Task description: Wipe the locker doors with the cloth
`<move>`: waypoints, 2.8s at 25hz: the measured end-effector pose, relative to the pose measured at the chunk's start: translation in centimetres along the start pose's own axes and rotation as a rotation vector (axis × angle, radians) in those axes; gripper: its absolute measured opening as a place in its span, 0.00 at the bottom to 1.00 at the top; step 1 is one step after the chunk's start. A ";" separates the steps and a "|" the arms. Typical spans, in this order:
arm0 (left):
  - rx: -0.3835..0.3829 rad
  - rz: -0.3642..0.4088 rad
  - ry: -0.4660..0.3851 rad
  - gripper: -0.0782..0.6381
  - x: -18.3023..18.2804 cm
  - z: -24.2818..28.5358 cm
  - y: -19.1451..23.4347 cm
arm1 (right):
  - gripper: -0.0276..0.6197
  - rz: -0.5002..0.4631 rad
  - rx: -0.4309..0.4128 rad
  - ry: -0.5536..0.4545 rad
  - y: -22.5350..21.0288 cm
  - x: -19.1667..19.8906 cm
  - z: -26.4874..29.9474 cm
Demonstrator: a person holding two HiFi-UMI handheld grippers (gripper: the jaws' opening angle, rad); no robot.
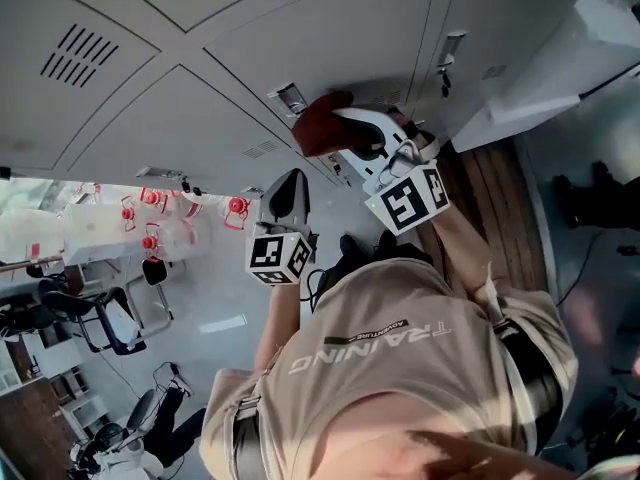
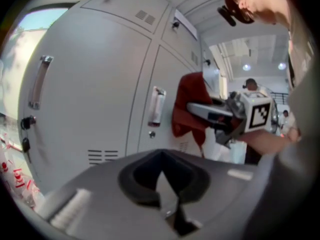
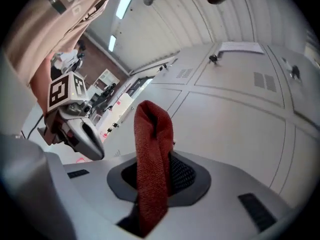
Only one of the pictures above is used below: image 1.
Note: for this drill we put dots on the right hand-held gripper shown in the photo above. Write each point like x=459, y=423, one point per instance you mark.
x=407, y=200

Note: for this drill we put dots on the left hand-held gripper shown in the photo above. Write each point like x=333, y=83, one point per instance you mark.
x=277, y=258

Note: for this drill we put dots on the dark red cloth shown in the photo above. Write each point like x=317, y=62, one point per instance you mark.
x=320, y=128

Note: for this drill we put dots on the bank of grey locker doors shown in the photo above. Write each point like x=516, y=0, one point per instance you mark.
x=310, y=43

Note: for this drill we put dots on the person's left forearm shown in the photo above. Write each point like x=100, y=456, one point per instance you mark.
x=277, y=328

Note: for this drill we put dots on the person's right forearm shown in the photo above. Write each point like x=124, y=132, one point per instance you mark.
x=462, y=253

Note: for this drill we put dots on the locker key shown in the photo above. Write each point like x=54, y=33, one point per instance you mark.
x=444, y=84

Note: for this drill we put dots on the person's black shoe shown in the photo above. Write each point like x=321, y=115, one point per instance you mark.
x=387, y=243
x=350, y=250

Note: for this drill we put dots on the cluster of red-capped water jugs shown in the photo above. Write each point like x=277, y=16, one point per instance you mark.
x=175, y=228

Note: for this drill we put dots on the white table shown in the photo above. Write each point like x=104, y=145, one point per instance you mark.
x=100, y=233

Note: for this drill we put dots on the person's beige shirt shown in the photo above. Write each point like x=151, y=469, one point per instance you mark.
x=395, y=358

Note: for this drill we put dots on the white cabinet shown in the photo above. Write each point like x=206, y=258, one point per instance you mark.
x=560, y=68

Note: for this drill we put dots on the black office chair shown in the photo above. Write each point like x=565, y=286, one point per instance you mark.
x=95, y=313

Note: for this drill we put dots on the black bag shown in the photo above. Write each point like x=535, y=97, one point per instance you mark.
x=595, y=198

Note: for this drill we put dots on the brown wooden desk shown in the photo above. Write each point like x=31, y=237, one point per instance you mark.
x=30, y=428

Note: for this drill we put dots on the white metal-frame chair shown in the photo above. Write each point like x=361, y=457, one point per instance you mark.
x=152, y=288

